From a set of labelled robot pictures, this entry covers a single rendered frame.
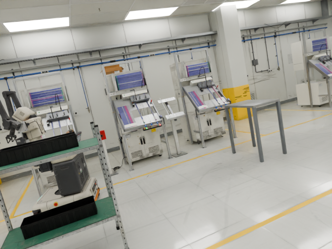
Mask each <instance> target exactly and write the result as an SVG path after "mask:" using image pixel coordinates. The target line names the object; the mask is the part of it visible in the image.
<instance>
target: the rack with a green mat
mask: <svg viewBox="0 0 332 249"><path fill-rule="evenodd" d="M90 125H91V129H92V133H93V137H94V138H91V139H87V140H83V141H79V142H78V143H79V147H75V148H71V149H67V150H64V151H60V152H56V153H52V154H48V155H44V156H41V157H37V158H33V159H29V160H25V161H21V162H18V163H14V164H10V165H6V166H1V167H0V175H1V174H5V173H9V172H13V171H16V170H20V169H24V168H27V167H31V166H36V165H39V164H43V163H47V162H50V161H53V160H57V159H61V158H65V157H68V156H72V155H76V154H79V153H83V152H87V151H90V150H94V149H97V152H98V156H99V160H100V164H101V168H102V172H103V176H104V180H105V183H106V187H107V191H108V195H109V196H108V197H106V198H103V199H100V200H97V201H95V204H96V207H97V214H96V215H93V216H90V217H87V218H85V219H82V220H79V221H76V222H74V223H71V224H68V225H65V226H62V227H60V228H57V229H54V230H51V231H48V232H46V233H43V234H40V235H37V236H34V237H32V238H29V239H26V240H25V239H24V236H23V233H22V230H21V229H20V227H17V228H14V229H13V227H12V224H11V221H10V218H9V215H8V212H7V209H6V206H5V202H4V199H3V196H2V193H1V190H0V207H1V210H2V213H3V216H4V219H5V222H6V225H7V228H8V231H9V232H8V234H7V236H6V238H5V240H4V242H3V244H2V246H1V248H0V249H37V248H39V247H42V246H45V245H47V244H50V243H53V242H55V241H58V240H60V239H63V238H66V237H68V236H71V235H74V234H76V233H79V232H82V231H84V230H87V229H90V228H92V227H95V226H98V225H100V224H103V223H106V222H108V221H111V220H115V223H116V229H117V230H120V231H121V235H122V239H123V243H124V249H129V247H128V244H127V240H126V236H125V231H124V227H123V223H122V219H121V215H120V211H119V207H118V203H117V199H116V195H115V191H114V187H113V183H112V179H111V175H110V171H109V167H108V163H107V159H106V155H105V151H104V147H103V143H102V139H101V135H100V131H99V127H98V125H94V122H90Z"/></svg>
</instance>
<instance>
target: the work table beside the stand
mask: <svg viewBox="0 0 332 249"><path fill-rule="evenodd" d="M274 102H275V103H276V107H277V115H278V122H279V129H280V136H281V143H282V150H283V154H287V149H286V141H285V134H284V126H283V119H282V112H281V105H280V99H257V100H245V101H241V102H237V103H233V104H229V105H225V106H224V107H225V113H226V119H227V124H228V130H229V136H230V142H231V148H232V153H233V154H234V153H236V151H235V145H234V139H233V133H232V127H231V121H230V115H229V110H228V108H247V112H248V118H249V127H250V133H251V139H252V146H253V147H256V143H255V136H254V130H253V124H252V117H251V111H250V108H252V114H253V121H254V127H255V134H256V140H257V146H258V153H259V159H260V162H264V158H263V151H262V145H261V138H260V132H259V125H258V118H257V112H256V107H259V106H263V105H266V104H270V103H274Z"/></svg>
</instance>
